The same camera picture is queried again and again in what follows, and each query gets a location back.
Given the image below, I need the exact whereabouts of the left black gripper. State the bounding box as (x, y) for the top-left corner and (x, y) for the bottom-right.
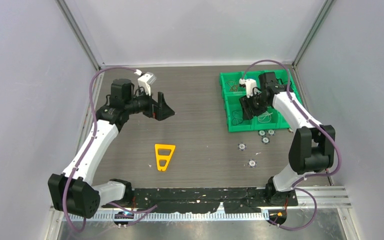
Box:
(125, 85), (174, 121)

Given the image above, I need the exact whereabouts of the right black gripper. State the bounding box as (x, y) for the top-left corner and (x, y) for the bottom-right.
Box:
(238, 90), (270, 121)

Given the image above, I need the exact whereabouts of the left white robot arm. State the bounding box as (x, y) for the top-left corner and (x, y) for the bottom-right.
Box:
(48, 73), (175, 219)

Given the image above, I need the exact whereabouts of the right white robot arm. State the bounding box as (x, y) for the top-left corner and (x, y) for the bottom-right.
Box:
(238, 72), (336, 205)

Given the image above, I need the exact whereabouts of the green compartment bin tray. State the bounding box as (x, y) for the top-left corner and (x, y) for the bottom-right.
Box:
(219, 71), (290, 133)

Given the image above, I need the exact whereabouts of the poker chip right upper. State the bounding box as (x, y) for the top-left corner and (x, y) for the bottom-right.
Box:
(266, 129), (275, 136)

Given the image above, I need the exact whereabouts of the poker chip centre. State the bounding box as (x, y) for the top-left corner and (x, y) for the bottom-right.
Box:
(237, 142), (247, 151)

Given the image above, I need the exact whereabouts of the poker chip lower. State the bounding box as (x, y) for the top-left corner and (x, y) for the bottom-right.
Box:
(248, 159), (257, 168)

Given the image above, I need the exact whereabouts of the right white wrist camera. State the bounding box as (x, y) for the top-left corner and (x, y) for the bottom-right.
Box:
(238, 78), (257, 98)

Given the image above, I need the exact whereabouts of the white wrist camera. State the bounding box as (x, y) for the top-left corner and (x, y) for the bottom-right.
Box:
(238, 78), (257, 98)
(134, 69), (157, 96)

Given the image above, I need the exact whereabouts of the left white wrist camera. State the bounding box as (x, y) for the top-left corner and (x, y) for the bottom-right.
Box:
(134, 69), (157, 96)

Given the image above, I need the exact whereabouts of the yellow triangular plastic frame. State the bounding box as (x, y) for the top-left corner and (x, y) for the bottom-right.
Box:
(154, 143), (176, 172)

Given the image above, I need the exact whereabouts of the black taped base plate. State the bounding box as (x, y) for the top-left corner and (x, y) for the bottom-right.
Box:
(121, 187), (298, 214)

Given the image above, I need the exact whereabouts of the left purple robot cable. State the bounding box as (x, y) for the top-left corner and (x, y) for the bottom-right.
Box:
(62, 66), (158, 233)

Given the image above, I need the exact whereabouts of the slotted aluminium cable duct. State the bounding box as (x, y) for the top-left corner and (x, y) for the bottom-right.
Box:
(62, 211), (279, 222)

